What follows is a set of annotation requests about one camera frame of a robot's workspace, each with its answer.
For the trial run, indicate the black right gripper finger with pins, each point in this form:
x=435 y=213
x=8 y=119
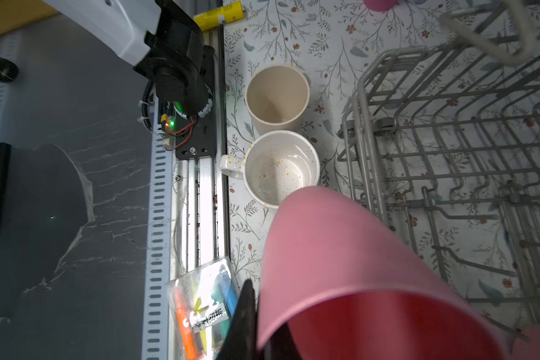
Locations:
x=241 y=341

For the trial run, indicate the pink cup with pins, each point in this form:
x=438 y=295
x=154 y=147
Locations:
x=348 y=288
x=527 y=349

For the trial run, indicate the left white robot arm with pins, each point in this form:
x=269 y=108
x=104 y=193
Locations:
x=167 y=47

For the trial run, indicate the highlighter marker pack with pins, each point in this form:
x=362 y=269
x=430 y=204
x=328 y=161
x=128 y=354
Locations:
x=202 y=303

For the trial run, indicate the white mug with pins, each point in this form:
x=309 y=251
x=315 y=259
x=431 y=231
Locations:
x=277 y=164

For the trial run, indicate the beige cup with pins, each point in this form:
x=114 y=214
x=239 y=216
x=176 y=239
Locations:
x=276 y=98

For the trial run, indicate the pink tape roll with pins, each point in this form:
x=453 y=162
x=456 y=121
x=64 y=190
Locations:
x=380 y=5

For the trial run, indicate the grey wire dish rack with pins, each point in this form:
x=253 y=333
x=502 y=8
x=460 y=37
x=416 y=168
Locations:
x=442 y=144

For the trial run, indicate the yellow marker on rail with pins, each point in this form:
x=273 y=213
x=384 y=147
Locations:
x=220 y=16

